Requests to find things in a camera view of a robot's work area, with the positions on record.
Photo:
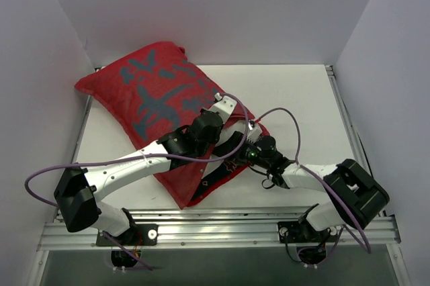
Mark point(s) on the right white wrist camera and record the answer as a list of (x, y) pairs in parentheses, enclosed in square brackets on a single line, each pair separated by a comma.
[(254, 132)]

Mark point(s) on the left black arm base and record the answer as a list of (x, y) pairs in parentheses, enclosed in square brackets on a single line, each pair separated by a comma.
[(141, 235)]

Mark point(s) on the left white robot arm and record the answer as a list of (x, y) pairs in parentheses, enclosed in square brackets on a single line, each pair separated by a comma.
[(81, 189)]

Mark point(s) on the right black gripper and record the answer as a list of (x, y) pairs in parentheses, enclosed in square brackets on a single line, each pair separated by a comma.
[(242, 147)]

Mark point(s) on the red pillowcase with grey print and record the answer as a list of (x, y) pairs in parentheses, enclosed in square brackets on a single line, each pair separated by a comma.
[(156, 90)]

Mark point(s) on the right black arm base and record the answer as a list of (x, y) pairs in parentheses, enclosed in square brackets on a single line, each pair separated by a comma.
[(301, 233)]

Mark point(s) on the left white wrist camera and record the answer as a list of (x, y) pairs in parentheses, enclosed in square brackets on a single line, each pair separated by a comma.
[(223, 106)]

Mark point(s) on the white pillow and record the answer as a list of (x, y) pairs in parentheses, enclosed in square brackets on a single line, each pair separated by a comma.
[(237, 126)]

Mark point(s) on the aluminium front rail frame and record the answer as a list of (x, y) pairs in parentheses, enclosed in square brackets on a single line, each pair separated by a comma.
[(208, 228)]

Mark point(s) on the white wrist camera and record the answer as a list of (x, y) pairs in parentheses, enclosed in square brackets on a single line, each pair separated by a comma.
[(223, 106), (254, 132)]

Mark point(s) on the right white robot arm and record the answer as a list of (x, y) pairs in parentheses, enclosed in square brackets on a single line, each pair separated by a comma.
[(356, 198)]

